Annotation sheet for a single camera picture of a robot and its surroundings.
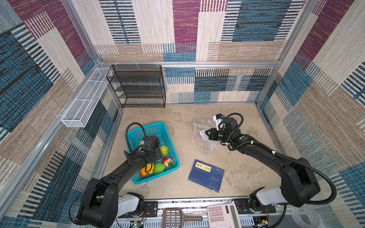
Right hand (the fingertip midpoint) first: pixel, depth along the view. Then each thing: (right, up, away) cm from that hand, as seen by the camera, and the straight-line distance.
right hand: (205, 134), depth 85 cm
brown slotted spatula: (-18, -40, -13) cm, 46 cm away
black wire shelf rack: (-48, +34, +26) cm, 64 cm away
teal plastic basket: (-44, -1, +9) cm, 45 cm away
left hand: (-30, -12, +4) cm, 32 cm away
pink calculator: (+7, -38, -15) cm, 41 cm away
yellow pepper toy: (-30, -16, -11) cm, 36 cm away
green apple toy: (-27, -19, -4) cm, 33 cm away
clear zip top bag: (-2, -5, +10) cm, 12 cm away
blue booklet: (+1, -24, 0) cm, 24 cm away
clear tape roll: (+49, -38, -16) cm, 64 cm away
